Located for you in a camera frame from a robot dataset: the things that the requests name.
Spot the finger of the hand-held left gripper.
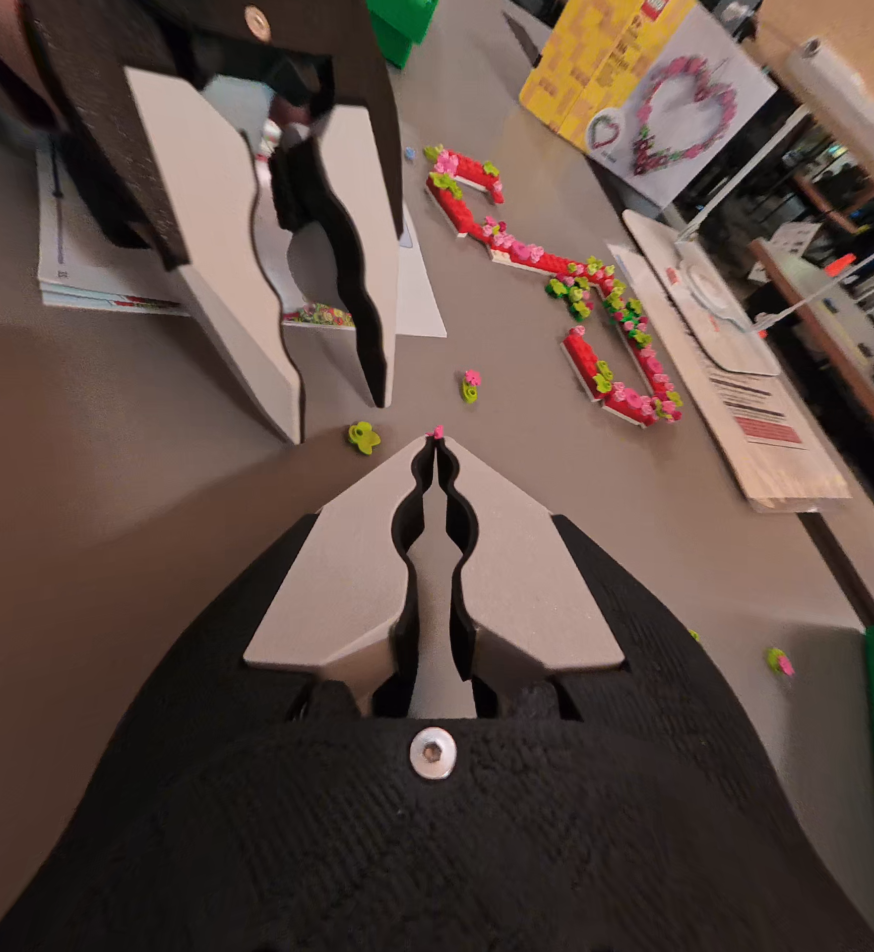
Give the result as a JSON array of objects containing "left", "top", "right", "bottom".
[
  {"left": 268, "top": 104, "right": 402, "bottom": 410},
  {"left": 125, "top": 65, "right": 309, "bottom": 446}
]

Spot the yellow lego box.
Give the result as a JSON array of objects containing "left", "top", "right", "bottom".
[{"left": 519, "top": 0, "right": 780, "bottom": 209}]

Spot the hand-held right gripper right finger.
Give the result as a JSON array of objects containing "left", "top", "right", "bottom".
[{"left": 436, "top": 436, "right": 625, "bottom": 719}]

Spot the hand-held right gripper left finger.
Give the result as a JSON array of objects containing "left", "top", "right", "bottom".
[{"left": 244, "top": 436, "right": 438, "bottom": 718}]

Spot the red lego heart frame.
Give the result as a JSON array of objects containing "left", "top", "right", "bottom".
[{"left": 424, "top": 143, "right": 685, "bottom": 428}]

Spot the green plastic block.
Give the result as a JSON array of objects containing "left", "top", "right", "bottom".
[{"left": 366, "top": 0, "right": 439, "bottom": 69}]

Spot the white paper roll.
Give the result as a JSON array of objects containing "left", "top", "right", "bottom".
[{"left": 775, "top": 37, "right": 855, "bottom": 120}]

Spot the lego instruction booklet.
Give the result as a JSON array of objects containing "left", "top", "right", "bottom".
[{"left": 35, "top": 141, "right": 449, "bottom": 339}]

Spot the laminated paper sheet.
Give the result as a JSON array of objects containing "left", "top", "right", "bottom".
[{"left": 607, "top": 241, "right": 852, "bottom": 514}]

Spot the clear plastic lid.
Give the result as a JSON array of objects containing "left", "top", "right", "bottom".
[{"left": 674, "top": 239, "right": 752, "bottom": 322}]

